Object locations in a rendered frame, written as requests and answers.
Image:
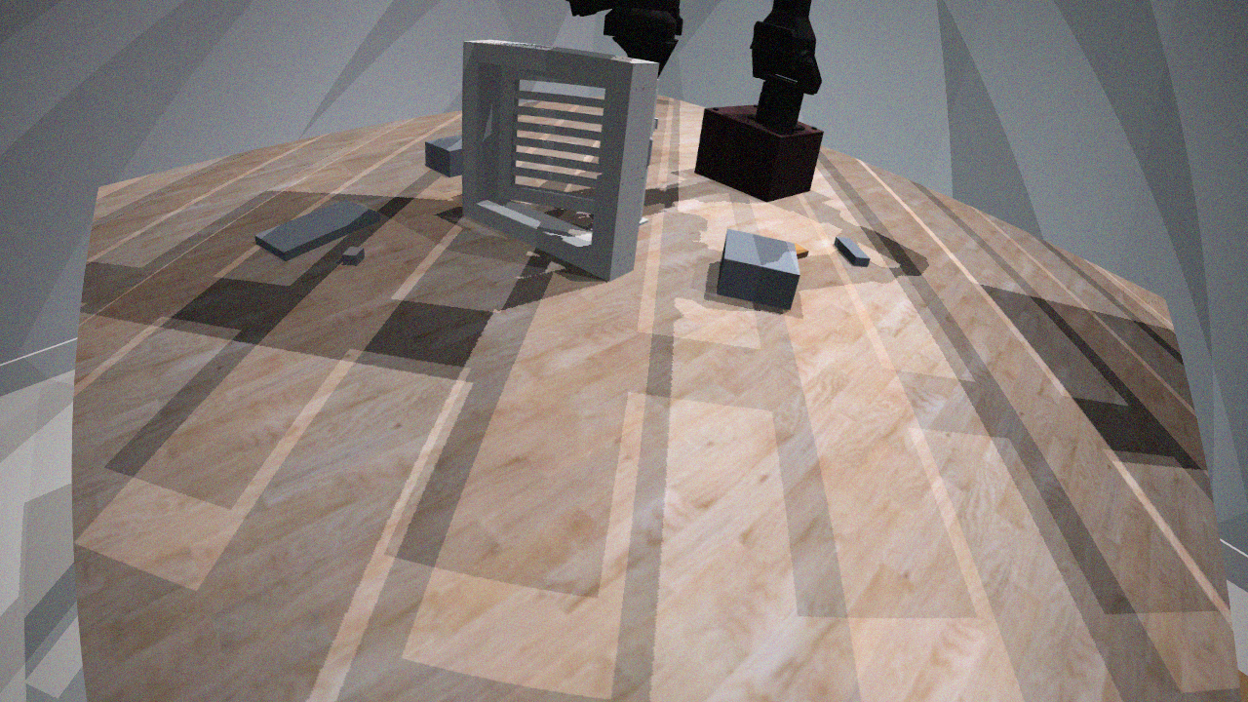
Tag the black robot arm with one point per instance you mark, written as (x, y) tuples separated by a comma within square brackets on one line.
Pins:
[(783, 44)]

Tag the grey square frame with horizontal slats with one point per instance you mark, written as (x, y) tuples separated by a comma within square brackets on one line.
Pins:
[(492, 71)]

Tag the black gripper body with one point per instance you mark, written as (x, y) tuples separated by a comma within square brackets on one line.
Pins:
[(650, 20)]

